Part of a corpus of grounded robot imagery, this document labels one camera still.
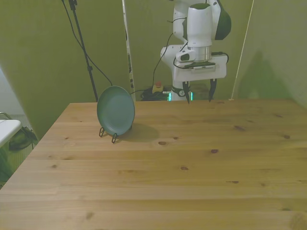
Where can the teal green plate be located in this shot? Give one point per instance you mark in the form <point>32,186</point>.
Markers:
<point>116,110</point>

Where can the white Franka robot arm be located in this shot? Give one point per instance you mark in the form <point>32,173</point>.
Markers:
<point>199,28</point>

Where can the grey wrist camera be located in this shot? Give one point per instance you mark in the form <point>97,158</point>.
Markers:
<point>204,65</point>

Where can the black tripod stand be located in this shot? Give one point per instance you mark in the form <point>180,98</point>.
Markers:
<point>82,45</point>

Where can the white side table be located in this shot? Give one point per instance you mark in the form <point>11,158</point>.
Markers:
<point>7,128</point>

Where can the yellow emergency stop button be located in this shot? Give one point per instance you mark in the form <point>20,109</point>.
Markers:
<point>158,87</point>

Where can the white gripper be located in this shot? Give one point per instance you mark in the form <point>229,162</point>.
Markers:
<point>201,74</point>

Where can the thin white pole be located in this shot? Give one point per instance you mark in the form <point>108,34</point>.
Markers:
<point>242,50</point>

